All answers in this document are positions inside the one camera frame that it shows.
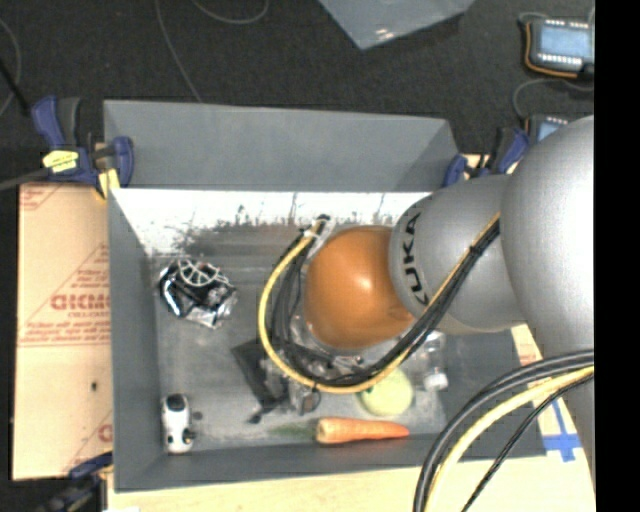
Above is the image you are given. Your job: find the orange carrot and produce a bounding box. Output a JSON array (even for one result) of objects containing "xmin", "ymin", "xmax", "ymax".
[{"xmin": 269, "ymin": 417, "xmax": 411, "ymax": 446}]

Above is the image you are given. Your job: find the yellow-green ball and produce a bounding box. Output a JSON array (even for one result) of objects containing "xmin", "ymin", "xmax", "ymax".
[{"xmin": 356, "ymin": 368, "xmax": 416, "ymax": 419}]

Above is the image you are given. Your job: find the clear plastic bottle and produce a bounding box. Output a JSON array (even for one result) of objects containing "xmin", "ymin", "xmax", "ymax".
[{"xmin": 409, "ymin": 331, "xmax": 450, "ymax": 394}]

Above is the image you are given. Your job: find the black and white toy animal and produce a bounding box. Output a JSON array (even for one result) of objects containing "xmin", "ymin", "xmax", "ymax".
[{"xmin": 159, "ymin": 393, "xmax": 196, "ymax": 454}]

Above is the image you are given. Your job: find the crumpled black and silver packet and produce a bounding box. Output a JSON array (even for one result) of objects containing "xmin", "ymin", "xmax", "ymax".
[{"xmin": 158, "ymin": 257, "xmax": 238, "ymax": 330}]

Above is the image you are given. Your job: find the grey metal bin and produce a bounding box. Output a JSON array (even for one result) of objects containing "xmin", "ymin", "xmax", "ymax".
[{"xmin": 102, "ymin": 99, "xmax": 547, "ymax": 491}]

